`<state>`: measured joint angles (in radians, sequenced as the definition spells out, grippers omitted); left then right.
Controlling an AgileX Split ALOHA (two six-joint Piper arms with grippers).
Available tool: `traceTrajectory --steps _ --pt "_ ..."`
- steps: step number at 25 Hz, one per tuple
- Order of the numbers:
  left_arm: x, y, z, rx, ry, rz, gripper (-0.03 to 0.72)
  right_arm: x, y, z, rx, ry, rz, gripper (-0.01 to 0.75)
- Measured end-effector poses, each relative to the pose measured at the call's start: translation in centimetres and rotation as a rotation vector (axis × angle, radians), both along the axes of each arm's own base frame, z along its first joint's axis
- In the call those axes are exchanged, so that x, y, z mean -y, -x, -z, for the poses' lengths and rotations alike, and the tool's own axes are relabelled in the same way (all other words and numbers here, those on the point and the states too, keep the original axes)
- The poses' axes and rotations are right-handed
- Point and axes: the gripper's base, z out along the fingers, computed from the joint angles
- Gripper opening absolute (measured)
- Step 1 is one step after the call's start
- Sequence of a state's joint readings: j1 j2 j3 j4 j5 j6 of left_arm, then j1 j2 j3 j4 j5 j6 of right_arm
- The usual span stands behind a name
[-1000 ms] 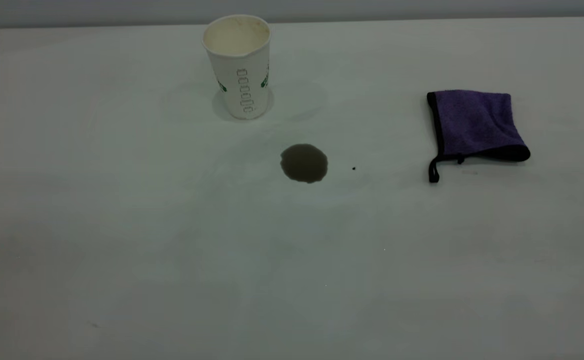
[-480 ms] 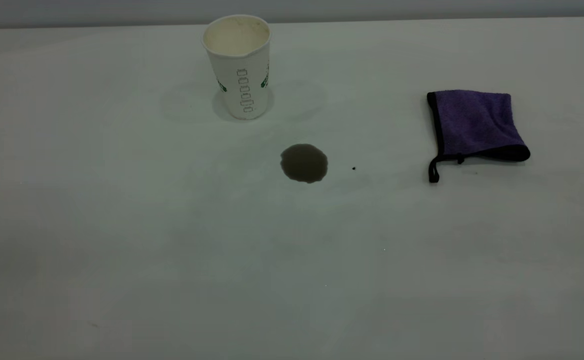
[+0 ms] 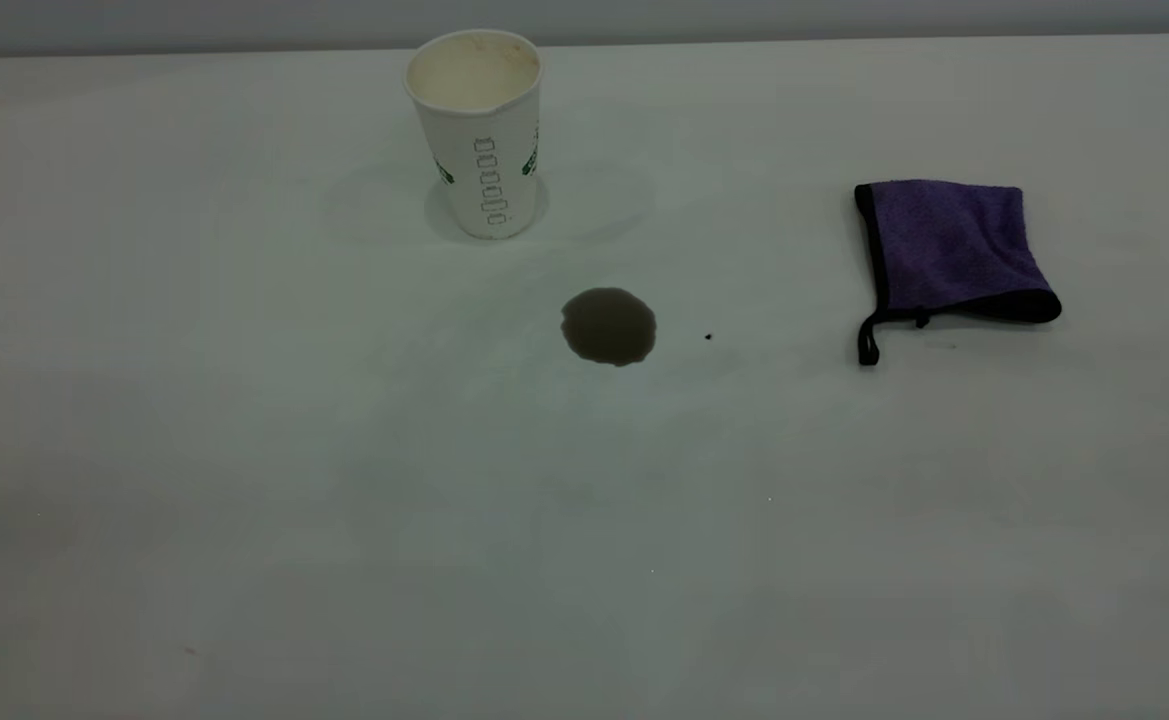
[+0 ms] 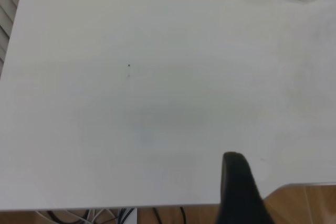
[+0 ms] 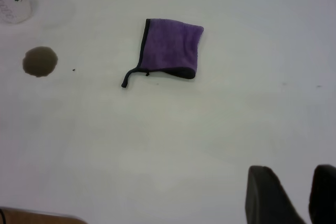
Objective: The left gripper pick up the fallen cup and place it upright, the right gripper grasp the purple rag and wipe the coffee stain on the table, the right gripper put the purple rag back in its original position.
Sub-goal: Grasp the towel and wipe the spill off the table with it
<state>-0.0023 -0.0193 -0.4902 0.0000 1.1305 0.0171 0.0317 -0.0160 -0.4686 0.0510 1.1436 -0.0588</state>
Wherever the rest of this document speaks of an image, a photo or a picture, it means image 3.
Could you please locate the brown spilled liquid puddle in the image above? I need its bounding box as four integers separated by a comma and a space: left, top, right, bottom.
560, 287, 658, 367

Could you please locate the white paper cup green print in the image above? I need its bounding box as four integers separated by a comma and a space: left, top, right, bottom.
403, 29, 545, 241

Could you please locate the purple cloth with black trim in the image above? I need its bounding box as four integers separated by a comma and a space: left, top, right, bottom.
853, 179, 1063, 367

